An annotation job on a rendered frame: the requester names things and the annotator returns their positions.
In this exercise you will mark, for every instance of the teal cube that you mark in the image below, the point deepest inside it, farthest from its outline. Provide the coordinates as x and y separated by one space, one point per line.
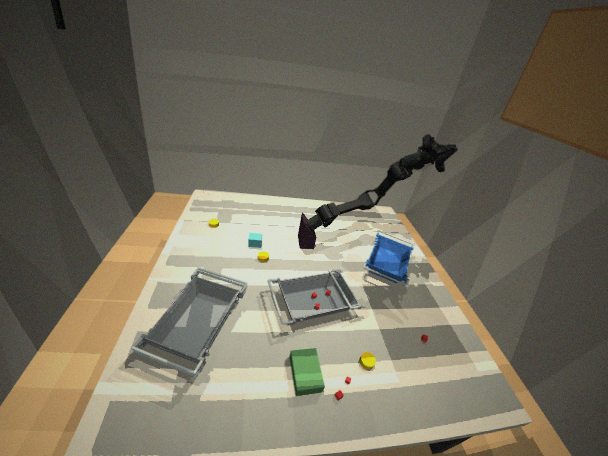
254 240

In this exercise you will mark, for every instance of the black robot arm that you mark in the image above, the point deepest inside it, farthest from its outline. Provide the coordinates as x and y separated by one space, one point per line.
326 213

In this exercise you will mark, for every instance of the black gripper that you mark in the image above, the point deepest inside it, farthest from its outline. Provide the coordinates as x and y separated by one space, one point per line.
442 153

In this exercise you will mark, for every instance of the green block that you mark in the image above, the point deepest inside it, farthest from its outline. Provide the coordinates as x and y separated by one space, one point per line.
306 372

